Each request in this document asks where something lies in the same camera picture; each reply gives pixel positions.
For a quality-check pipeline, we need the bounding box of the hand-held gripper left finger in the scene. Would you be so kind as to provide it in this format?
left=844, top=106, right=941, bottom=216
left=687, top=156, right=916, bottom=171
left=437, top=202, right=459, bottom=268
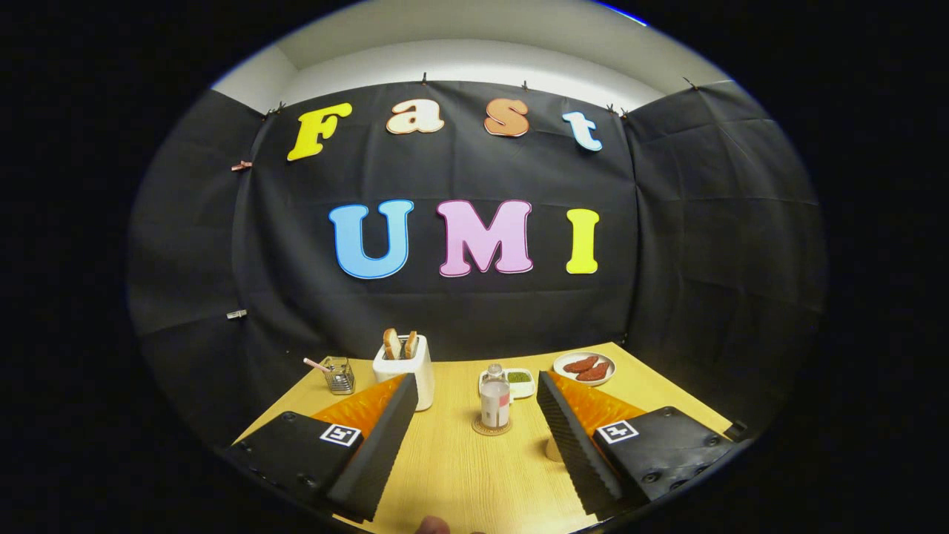
left=222, top=373, right=420, bottom=522

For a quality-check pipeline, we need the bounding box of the wire mesh holder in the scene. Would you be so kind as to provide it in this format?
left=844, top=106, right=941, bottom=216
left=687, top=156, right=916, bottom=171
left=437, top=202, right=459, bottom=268
left=322, top=357, right=356, bottom=395

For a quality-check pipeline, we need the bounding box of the white divided bean dish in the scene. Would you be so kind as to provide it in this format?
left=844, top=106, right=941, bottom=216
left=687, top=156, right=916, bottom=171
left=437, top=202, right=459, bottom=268
left=478, top=368, right=536, bottom=400

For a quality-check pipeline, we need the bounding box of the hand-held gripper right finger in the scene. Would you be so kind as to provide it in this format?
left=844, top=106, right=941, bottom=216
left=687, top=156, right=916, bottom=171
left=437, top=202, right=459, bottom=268
left=535, top=370, right=750, bottom=520

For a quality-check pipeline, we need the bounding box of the round cork coaster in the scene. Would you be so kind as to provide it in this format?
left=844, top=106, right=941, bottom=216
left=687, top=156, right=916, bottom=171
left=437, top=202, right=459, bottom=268
left=472, top=412, right=514, bottom=437

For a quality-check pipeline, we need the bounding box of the white toaster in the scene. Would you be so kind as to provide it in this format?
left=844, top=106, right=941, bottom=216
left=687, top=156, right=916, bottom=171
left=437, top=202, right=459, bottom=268
left=372, top=334, right=436, bottom=412

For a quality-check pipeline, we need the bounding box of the wooden table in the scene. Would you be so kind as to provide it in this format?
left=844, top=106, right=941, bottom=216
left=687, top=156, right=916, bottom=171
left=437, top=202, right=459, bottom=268
left=234, top=341, right=735, bottom=534

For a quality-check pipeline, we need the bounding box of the white round plate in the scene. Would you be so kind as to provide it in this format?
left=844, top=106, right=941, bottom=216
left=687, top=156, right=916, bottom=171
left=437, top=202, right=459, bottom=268
left=553, top=351, right=617, bottom=387

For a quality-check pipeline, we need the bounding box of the clear juice bottle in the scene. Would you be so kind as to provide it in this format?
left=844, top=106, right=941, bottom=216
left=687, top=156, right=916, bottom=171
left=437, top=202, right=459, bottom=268
left=479, top=363, right=512, bottom=429

